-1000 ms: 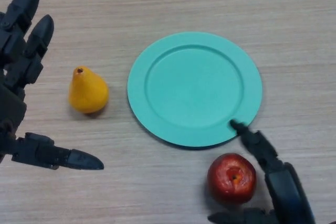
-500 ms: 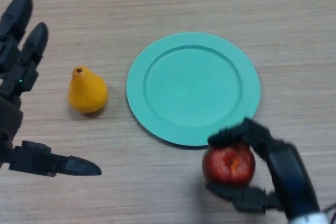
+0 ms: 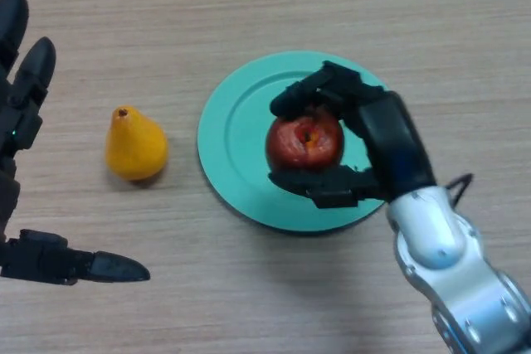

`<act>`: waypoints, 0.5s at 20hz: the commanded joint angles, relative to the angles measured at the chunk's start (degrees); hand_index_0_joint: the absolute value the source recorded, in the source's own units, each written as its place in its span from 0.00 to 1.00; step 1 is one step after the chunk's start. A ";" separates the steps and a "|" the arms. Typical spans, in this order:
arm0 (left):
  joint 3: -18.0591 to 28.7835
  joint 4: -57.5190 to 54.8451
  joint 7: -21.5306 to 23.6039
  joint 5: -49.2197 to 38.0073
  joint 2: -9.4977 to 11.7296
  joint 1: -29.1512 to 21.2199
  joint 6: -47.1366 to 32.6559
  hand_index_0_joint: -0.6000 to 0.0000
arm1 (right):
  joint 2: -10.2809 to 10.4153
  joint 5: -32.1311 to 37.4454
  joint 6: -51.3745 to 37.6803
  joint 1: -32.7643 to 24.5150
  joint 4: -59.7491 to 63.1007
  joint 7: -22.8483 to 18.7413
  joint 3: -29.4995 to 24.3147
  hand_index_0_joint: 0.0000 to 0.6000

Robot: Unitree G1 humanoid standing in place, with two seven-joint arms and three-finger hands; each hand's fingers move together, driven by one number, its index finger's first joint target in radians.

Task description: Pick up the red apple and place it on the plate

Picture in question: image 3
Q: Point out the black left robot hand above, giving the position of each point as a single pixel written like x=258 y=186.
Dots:
x=20 y=122

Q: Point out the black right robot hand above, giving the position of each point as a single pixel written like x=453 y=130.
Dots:
x=394 y=142

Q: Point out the red apple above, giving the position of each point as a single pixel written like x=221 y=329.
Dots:
x=305 y=142

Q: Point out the green round plate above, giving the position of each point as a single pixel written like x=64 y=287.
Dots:
x=236 y=142

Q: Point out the yellow pear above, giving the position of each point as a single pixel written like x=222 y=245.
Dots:
x=134 y=151

